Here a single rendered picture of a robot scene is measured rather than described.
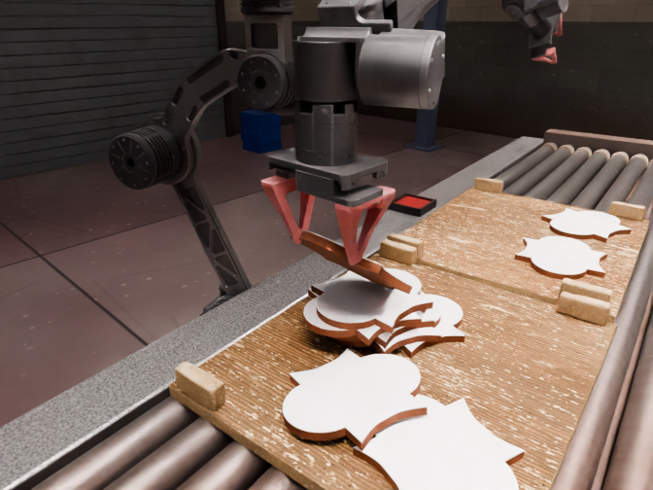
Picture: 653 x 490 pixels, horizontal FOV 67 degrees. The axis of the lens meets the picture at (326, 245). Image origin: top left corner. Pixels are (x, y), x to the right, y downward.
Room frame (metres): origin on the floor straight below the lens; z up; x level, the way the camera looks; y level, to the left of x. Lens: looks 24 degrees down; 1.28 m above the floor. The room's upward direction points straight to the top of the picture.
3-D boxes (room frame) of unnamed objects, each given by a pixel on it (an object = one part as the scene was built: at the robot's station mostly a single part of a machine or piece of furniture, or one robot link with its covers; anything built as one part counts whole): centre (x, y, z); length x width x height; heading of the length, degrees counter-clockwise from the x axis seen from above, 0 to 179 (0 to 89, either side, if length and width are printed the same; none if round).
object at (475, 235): (0.81, -0.35, 0.93); 0.41 x 0.35 x 0.02; 144
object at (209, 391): (0.39, 0.13, 0.95); 0.06 x 0.02 x 0.03; 52
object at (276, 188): (0.48, 0.02, 1.11); 0.07 x 0.07 x 0.09; 48
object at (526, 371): (0.47, -0.10, 0.93); 0.41 x 0.35 x 0.02; 142
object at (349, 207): (0.45, -0.02, 1.11); 0.07 x 0.07 x 0.09; 48
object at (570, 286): (0.57, -0.34, 0.95); 0.06 x 0.02 x 0.03; 54
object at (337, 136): (0.46, 0.00, 1.18); 0.10 x 0.07 x 0.07; 48
